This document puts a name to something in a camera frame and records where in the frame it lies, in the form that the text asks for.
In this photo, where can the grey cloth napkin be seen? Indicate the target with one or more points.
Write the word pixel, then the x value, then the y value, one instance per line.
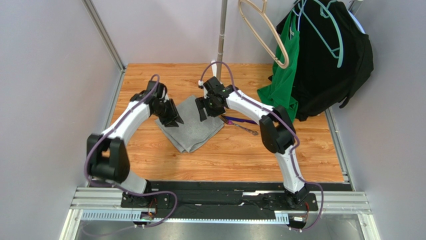
pixel 194 133

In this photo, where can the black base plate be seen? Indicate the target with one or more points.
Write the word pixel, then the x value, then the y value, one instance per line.
pixel 220 200

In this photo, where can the metal stand pole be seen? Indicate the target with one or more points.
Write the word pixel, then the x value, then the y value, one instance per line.
pixel 222 28

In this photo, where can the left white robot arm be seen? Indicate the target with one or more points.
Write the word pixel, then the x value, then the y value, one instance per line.
pixel 107 161

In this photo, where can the teal clothes hanger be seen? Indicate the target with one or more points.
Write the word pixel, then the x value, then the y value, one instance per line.
pixel 326 26

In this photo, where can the green shirt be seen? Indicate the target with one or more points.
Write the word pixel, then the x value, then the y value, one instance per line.
pixel 279 91

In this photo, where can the beige clothes hanger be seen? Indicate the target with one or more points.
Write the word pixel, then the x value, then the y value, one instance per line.
pixel 255 16

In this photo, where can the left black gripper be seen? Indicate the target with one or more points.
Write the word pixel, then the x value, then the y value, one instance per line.
pixel 174 114

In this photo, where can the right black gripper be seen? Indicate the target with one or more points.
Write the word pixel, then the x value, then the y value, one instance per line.
pixel 209 106

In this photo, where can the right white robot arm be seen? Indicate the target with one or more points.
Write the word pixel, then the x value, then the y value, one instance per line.
pixel 277 132

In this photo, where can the black shirt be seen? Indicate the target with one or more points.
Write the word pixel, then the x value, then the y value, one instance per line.
pixel 318 83

